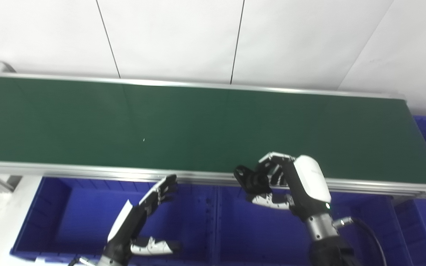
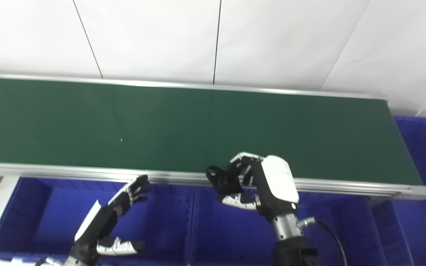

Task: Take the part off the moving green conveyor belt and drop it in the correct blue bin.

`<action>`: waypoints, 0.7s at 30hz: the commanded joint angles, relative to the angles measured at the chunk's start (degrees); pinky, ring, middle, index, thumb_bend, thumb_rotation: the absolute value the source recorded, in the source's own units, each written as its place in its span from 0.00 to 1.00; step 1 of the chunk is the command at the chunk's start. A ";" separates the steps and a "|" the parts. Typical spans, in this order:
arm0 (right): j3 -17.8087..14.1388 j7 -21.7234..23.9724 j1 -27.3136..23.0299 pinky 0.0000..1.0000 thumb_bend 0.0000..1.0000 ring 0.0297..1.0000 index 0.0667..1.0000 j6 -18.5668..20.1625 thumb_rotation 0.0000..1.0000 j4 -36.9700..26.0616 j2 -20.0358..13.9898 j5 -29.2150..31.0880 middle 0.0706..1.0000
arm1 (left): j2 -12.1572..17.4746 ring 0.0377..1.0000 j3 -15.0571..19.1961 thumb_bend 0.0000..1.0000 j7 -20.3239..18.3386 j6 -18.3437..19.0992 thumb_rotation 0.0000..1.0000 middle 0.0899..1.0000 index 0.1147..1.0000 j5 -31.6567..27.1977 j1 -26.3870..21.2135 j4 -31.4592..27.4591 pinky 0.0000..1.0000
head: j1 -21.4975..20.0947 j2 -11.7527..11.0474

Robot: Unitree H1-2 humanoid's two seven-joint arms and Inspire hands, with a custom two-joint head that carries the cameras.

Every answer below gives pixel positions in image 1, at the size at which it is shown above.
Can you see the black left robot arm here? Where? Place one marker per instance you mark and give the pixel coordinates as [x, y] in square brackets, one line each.
[110, 261]

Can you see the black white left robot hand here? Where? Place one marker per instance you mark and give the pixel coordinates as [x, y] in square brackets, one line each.
[133, 223]

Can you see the black flange part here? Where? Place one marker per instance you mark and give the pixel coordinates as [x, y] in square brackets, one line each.
[252, 179]

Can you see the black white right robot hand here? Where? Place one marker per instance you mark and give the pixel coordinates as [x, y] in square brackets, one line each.
[303, 184]

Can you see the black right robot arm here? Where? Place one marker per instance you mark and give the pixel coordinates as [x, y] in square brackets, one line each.
[327, 240]

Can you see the green conveyor belt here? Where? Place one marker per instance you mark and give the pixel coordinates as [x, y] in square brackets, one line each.
[198, 129]
[87, 169]

